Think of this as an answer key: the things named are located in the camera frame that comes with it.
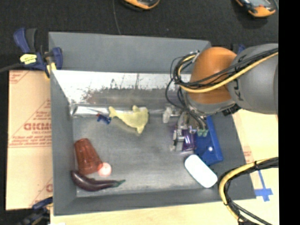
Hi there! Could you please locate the black cylinder on white bracket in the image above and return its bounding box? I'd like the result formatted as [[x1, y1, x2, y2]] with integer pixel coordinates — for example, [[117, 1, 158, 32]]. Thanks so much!
[[222, 106, 240, 117]]

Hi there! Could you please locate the small blue toy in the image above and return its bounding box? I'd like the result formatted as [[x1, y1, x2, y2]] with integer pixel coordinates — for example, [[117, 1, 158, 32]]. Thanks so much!
[[97, 113, 112, 125]]

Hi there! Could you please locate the pink ball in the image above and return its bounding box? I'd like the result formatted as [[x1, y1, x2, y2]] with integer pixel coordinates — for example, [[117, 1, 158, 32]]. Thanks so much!
[[97, 162, 112, 177]]

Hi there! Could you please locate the small clear plastic object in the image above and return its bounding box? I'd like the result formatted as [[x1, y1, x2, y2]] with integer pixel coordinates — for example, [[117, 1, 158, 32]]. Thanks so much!
[[162, 106, 173, 124]]

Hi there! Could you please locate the brown cardboard board red print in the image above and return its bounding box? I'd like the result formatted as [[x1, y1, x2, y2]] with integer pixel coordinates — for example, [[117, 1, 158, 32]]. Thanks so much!
[[5, 69, 53, 211]]

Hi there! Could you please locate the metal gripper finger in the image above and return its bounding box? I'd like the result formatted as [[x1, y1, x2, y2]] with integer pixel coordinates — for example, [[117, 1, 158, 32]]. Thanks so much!
[[172, 129, 186, 141], [169, 139, 186, 152]]

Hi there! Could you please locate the blue flat block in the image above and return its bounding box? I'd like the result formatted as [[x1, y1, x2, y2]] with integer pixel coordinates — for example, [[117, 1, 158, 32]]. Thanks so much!
[[194, 115, 224, 166]]

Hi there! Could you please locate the red-brown translucent cup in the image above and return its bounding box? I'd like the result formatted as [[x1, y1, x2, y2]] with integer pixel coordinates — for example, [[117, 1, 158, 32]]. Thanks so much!
[[74, 138, 103, 175]]

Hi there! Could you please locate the yellow toy dolphin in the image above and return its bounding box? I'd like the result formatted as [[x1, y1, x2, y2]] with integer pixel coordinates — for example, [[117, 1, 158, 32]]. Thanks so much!
[[108, 105, 150, 136]]

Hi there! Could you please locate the grey metal bin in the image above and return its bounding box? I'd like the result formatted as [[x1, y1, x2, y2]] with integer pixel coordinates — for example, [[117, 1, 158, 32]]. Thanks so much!
[[48, 31, 256, 216]]

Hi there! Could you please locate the purple translucent object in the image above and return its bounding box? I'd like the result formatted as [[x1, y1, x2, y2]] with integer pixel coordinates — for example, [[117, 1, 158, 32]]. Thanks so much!
[[181, 128, 197, 152]]

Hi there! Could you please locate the white oval soap bar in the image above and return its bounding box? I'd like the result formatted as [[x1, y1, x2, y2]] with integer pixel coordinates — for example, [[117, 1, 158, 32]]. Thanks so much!
[[184, 154, 218, 189]]

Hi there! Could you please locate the purple toy eggplant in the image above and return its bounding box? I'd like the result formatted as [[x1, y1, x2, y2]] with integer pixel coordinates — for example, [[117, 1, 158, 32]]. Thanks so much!
[[70, 170, 126, 193]]

